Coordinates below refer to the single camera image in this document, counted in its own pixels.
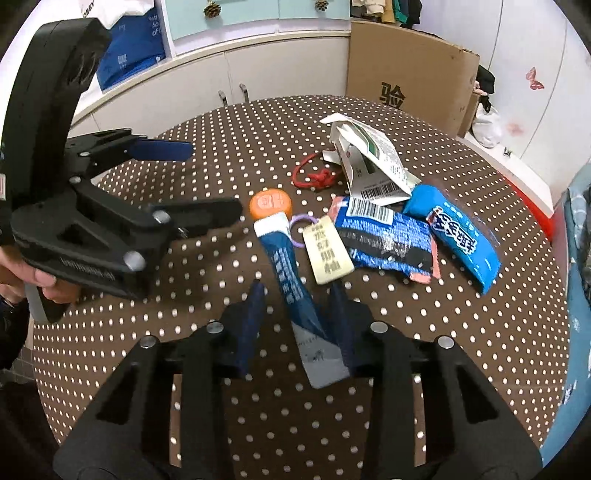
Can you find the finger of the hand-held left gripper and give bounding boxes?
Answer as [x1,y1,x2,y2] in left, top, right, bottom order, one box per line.
[67,129,194,185]
[11,182,244,301]

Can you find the cream hanging jacket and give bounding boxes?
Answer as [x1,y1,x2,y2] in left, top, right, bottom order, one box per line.
[350,0,393,21]

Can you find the black cloth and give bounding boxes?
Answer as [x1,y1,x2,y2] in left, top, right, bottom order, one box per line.
[473,65,497,114]

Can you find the orange round lid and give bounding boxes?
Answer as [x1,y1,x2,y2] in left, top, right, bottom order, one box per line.
[249,187,293,220]

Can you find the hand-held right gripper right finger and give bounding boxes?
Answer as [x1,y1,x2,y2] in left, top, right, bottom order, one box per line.
[325,279,543,480]

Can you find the brown polka dot tablecloth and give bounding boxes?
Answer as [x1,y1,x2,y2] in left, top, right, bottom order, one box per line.
[32,95,571,480]

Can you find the large cardboard box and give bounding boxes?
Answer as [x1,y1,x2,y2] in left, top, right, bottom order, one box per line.
[346,21,481,137]

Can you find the white wardrobe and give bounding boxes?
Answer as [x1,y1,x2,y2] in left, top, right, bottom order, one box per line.
[416,0,587,162]

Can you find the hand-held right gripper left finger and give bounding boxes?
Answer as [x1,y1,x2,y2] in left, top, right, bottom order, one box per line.
[53,279,267,480]

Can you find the light blue drawer unit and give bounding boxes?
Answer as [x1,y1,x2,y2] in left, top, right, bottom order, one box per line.
[164,0,352,47]

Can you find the blue stick sachet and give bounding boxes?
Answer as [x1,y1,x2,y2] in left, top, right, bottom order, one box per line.
[253,217,352,389]

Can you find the blue tissue pack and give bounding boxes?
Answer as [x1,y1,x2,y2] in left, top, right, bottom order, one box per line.
[402,185,502,295]

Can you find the red cord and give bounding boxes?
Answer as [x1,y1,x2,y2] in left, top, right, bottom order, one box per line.
[292,152,345,190]

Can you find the blue bag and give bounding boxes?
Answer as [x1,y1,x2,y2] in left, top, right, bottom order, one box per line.
[97,11,164,90]

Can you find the white plastic bag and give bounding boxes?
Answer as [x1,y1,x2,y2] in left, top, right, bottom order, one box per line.
[473,106,504,148]

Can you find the cream tag with purple ring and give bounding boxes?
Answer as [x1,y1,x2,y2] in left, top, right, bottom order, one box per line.
[288,213,355,284]

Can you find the white torn paper packaging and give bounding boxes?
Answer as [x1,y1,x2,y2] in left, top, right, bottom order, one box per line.
[321,113,421,206]

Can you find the person's left hand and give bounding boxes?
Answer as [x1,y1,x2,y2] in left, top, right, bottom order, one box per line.
[0,244,81,305]

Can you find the blue snack wrapper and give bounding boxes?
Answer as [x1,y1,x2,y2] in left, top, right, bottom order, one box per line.
[332,196,441,280]

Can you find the white low cabinet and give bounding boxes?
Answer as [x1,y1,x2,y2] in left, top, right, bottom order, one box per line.
[69,32,352,134]

